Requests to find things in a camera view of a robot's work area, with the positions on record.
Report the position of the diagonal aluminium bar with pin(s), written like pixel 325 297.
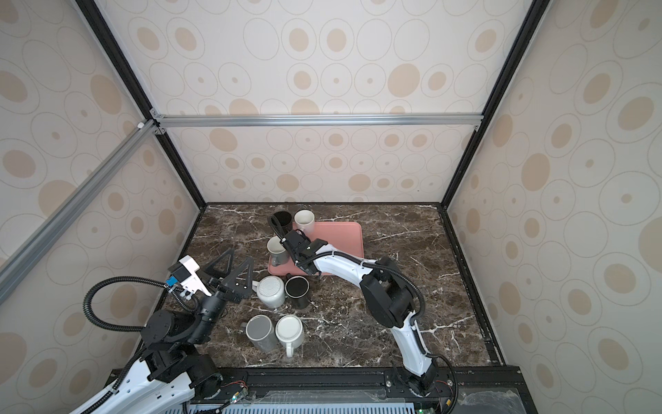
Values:
pixel 22 262

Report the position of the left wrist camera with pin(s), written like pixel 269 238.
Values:
pixel 184 275

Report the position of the white mug front row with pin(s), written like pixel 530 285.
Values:
pixel 290 332

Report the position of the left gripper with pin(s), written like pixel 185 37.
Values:
pixel 233 291

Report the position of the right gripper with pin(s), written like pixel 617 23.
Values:
pixel 290 241

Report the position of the pink mug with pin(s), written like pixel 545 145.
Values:
pixel 304 220

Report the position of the black mug white base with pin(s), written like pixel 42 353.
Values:
pixel 285 220

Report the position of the white ribbed mug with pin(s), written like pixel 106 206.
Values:
pixel 270 291

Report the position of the black mug white rim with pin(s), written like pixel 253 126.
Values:
pixel 297 289

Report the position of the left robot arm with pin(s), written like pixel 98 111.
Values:
pixel 167 370

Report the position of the horizontal aluminium bar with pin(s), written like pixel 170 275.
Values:
pixel 319 120

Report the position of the grey mug white interior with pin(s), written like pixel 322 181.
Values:
pixel 278 254

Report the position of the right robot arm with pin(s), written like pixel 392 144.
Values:
pixel 392 299

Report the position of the dark grey mug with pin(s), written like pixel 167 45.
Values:
pixel 260 331

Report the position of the pink rectangular tray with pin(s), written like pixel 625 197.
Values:
pixel 345 236

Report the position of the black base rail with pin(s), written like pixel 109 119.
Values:
pixel 316 390

